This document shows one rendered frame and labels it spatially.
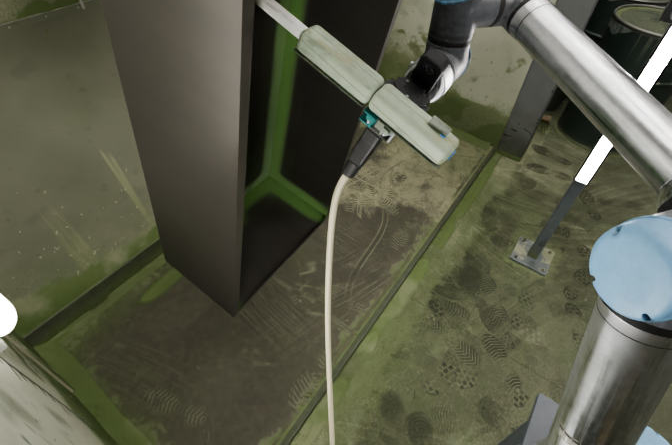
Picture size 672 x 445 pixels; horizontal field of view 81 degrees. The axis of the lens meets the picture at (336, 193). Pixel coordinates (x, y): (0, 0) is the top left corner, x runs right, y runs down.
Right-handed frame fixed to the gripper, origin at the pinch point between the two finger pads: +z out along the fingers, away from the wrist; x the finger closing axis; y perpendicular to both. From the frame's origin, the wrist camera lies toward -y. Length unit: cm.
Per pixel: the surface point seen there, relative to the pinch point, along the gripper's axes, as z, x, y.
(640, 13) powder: -293, -65, 28
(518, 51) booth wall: -210, -19, 61
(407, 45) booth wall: -214, 43, 106
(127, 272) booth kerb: 7, 60, 167
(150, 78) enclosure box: 9.2, 42.4, 21.5
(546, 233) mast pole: -126, -90, 90
